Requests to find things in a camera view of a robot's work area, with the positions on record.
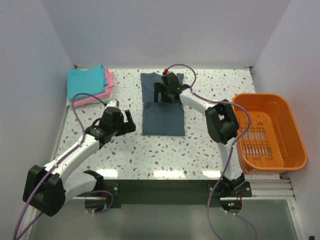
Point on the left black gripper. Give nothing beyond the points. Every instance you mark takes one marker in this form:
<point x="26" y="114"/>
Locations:
<point x="127" y="127"/>

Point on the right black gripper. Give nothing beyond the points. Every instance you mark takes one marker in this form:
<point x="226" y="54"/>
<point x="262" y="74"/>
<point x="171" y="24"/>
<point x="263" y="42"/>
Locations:
<point x="158" y="89"/>

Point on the slate blue t-shirt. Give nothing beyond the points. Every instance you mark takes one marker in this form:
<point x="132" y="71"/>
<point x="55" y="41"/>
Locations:
<point x="159" y="118"/>

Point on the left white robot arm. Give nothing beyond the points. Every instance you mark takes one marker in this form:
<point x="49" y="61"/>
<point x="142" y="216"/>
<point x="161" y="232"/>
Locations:
<point x="45" y="187"/>

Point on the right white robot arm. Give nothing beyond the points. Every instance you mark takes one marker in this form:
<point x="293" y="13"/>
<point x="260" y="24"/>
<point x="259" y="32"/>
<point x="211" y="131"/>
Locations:
<point x="221" y="122"/>

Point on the pink folded t-shirt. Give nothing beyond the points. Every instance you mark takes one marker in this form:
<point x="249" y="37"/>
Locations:
<point x="109" y="77"/>

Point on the teal folded t-shirt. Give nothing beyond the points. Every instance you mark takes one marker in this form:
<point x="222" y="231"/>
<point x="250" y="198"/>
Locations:
<point x="92" y="81"/>

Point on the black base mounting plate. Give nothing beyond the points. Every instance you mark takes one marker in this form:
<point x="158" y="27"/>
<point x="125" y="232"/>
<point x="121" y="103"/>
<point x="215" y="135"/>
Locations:
<point x="167" y="192"/>

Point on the orange plastic basket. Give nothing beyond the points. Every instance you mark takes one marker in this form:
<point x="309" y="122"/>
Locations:
<point x="273" y="144"/>

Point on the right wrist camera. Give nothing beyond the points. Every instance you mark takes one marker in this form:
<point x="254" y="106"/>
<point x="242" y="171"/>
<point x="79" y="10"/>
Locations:
<point x="165" y="71"/>

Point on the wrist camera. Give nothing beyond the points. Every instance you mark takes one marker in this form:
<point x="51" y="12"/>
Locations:
<point x="113" y="103"/>
<point x="165" y="71"/>

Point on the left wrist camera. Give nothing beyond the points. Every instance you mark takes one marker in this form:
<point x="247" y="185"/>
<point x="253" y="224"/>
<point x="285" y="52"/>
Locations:
<point x="113" y="103"/>

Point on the aluminium front rail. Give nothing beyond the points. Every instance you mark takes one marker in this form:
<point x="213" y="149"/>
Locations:
<point x="273" y="189"/>

